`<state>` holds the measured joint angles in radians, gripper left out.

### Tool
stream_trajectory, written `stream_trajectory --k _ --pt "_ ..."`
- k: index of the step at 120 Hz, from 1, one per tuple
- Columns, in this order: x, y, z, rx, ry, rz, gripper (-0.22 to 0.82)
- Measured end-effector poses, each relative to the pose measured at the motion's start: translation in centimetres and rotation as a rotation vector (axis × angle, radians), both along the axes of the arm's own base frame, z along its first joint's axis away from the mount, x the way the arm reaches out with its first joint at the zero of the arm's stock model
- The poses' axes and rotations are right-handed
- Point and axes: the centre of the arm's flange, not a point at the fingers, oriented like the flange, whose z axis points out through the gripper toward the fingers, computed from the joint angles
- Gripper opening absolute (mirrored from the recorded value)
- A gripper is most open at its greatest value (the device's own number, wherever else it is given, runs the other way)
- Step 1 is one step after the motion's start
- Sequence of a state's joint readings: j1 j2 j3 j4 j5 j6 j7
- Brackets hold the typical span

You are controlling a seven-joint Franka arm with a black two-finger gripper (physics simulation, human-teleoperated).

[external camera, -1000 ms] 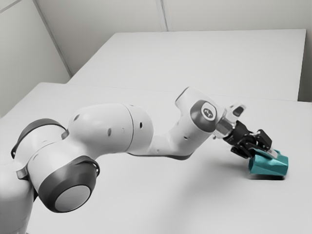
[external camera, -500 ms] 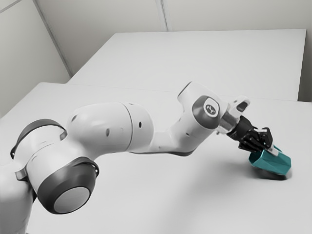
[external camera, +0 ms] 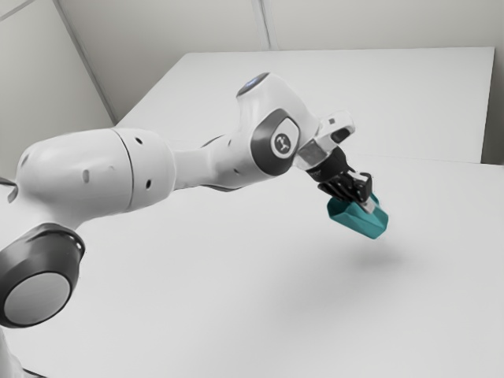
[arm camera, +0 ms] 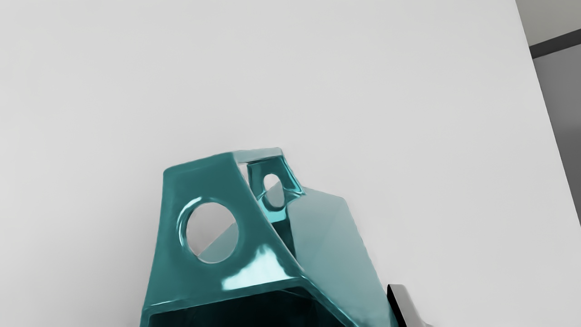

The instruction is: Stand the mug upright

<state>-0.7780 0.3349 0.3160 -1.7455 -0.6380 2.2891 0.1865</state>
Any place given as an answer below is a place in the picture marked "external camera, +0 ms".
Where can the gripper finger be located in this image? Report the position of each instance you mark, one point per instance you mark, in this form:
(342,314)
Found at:
(371,204)

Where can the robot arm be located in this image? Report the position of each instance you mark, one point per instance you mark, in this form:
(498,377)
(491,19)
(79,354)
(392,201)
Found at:
(98,169)

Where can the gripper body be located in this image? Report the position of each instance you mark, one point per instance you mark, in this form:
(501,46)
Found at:
(334,173)

